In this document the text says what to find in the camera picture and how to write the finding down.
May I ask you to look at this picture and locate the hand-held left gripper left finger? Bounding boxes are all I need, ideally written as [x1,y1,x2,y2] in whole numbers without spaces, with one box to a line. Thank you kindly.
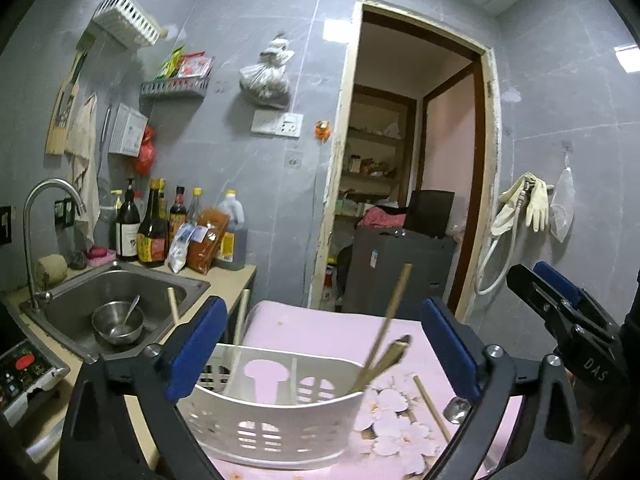
[57,296,229,480]

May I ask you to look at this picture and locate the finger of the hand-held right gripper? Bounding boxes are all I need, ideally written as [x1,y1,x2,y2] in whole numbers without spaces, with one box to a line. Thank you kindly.
[532,261,622,357]
[506,263,627,387]

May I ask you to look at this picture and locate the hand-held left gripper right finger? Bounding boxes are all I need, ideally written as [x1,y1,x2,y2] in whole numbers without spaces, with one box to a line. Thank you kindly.
[419,296,585,480]

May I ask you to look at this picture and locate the thin brown bamboo chopstick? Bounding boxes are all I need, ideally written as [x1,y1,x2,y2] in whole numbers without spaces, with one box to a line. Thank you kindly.
[412,374,452,444]

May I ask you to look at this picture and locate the thick bamboo chopstick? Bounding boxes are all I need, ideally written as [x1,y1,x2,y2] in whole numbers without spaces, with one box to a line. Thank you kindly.
[349,263,414,394]

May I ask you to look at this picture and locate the white plastic utensil basket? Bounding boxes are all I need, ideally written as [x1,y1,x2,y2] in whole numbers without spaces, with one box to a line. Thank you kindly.
[177,342,379,471]

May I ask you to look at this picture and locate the translucent mesh bag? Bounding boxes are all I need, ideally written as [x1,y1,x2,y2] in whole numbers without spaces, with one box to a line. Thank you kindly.
[550,155,577,242]

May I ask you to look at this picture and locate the spoon in steel bowl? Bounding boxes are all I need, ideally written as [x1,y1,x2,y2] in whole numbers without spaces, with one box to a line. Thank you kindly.
[111,295,142,337]

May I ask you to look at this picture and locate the cream rubber gloves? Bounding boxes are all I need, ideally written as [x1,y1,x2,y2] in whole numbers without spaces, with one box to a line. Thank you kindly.
[491,172,556,237]

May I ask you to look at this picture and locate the steel bowl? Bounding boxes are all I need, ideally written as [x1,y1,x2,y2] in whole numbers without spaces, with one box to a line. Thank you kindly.
[91,301,146,346]

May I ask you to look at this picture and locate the black cabinet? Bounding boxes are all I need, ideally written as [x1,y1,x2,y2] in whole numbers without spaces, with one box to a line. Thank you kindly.
[341,225,458,317]

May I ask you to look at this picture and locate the white snack packet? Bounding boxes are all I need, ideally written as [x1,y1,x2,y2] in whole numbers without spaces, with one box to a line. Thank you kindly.
[167,222,209,274]

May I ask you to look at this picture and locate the orange noodle packet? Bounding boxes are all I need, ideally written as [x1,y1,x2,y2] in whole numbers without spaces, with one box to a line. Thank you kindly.
[187,207,232,275]

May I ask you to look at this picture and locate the dark oil jug yellow label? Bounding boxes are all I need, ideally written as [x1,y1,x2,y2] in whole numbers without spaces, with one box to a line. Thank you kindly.
[215,189,249,269]

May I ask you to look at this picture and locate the pink floral tablecloth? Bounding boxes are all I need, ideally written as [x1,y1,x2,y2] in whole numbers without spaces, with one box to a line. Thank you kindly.
[206,300,532,480]

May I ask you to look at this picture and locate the soy sauce bottle yellow label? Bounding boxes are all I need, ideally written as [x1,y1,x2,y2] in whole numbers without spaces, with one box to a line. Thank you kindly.
[137,178,169,268]

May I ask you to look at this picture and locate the steel sink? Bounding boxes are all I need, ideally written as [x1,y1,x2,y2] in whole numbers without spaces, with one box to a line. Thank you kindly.
[19,260,212,365]

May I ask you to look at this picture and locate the black box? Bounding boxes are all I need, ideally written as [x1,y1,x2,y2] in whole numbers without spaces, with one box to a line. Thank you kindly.
[404,189,456,239]

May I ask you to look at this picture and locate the pink soap dish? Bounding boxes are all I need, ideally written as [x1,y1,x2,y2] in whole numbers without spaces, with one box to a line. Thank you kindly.
[86,246,118,267]

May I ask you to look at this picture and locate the dark bottle red label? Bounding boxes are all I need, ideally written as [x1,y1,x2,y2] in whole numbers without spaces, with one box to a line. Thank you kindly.
[168,185,188,247]

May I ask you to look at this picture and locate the dark wine bottle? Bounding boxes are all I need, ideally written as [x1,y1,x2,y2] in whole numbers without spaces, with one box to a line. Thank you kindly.
[115,178,142,262]

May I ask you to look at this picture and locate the clear bottle yellow cap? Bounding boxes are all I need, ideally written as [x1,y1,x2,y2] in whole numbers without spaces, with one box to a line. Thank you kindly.
[187,187,204,227]

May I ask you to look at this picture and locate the pink cloth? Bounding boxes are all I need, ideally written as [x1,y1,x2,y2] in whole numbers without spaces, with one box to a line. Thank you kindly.
[360,206,408,230]

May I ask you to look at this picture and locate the beige scrub sponge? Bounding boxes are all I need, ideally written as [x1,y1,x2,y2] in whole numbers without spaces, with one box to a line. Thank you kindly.
[37,253,69,286]

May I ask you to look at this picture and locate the induction cooker control panel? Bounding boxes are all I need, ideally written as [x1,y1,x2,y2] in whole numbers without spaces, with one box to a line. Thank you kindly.
[0,338,70,423]

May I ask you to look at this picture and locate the steel faucet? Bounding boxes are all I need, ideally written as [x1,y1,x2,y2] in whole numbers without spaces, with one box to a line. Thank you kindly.
[22,178,87,311]

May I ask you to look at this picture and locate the red plastic bag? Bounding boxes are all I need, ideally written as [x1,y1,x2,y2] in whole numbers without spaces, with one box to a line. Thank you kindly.
[134,126,157,177]

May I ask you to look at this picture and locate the beige hanging towel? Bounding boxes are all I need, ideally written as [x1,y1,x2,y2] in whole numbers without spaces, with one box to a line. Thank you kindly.
[65,92,102,251]

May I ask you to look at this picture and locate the hanging clear plastic bag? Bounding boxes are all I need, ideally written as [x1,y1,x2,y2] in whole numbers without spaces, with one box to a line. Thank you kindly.
[238,31,295,110]

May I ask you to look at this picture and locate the seasoning packets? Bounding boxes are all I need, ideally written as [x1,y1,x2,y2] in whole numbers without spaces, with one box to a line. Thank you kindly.
[157,45,213,81]

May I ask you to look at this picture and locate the wooden door frame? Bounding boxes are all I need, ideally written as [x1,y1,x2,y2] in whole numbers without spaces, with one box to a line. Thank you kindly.
[306,0,502,321]

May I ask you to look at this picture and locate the small white wall basket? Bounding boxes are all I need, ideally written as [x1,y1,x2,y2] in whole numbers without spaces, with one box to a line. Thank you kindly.
[108,102,150,157]

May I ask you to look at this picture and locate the white wall socket panel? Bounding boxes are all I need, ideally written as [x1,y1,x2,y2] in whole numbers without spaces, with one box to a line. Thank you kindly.
[250,109,304,138]

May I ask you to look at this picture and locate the grey wall shelf rack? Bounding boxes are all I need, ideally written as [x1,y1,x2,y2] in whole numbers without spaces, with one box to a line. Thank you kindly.
[140,75,210,101]

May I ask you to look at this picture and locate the bamboo wall board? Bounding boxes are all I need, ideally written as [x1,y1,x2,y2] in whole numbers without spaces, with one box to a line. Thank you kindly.
[44,30,97,157]

